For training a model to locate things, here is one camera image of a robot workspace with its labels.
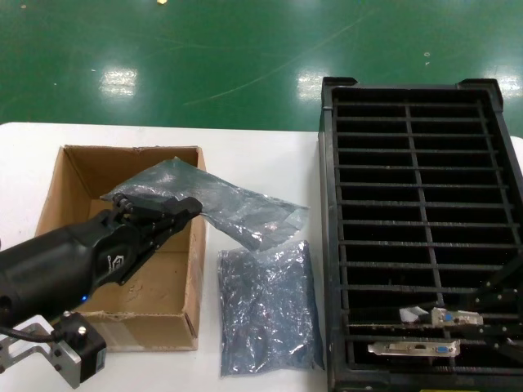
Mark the graphics card with silver bracket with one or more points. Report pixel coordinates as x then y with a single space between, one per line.
443 316
408 349

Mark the black slotted plastic container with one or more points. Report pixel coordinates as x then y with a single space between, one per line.
327 163

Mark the brown cardboard box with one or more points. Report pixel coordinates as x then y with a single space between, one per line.
122 302

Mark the crumpled grey antistatic bag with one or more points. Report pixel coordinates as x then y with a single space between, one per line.
265 318

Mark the dark antistatic bubble bag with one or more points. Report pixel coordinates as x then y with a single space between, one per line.
196 183

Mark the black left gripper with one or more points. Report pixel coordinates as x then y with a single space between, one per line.
61 269

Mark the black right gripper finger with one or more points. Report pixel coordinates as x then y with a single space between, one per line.
498 337
504 288

